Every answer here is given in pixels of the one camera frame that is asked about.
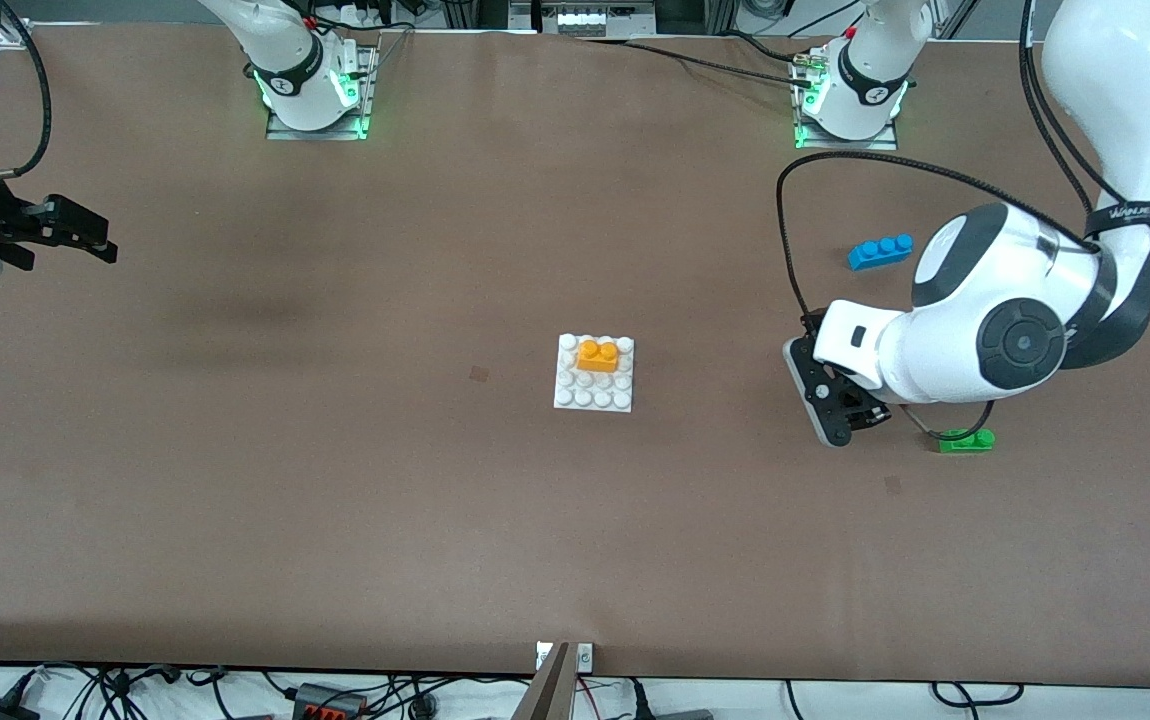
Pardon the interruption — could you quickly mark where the white studded base plate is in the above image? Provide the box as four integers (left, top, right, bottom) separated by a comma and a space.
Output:
553, 333, 637, 414

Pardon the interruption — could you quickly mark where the blue three-stud block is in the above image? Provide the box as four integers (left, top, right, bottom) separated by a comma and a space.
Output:
847, 234, 915, 272

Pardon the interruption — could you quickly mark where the grey connector box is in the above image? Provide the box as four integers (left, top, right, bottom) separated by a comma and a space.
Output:
533, 0, 659, 37

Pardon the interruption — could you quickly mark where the black box with orange connectors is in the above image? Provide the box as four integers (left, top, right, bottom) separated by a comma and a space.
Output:
292, 683, 369, 720

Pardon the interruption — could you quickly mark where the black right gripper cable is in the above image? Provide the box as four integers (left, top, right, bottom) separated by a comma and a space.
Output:
0, 0, 55, 184

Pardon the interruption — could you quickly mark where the aluminium frame profile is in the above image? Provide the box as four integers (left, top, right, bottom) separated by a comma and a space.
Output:
935, 0, 981, 41
0, 0, 35, 50

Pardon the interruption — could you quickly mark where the black looped floor cable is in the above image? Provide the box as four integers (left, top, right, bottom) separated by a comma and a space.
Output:
929, 681, 1027, 710

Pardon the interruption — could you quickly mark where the black cable strap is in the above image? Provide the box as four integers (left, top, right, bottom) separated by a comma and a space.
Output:
1082, 198, 1150, 269

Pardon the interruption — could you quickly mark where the black cable across table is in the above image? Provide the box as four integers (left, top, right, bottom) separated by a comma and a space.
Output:
583, 36, 818, 89

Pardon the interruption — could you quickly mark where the white metal bracket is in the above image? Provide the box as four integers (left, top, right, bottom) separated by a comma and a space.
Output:
535, 642, 595, 672

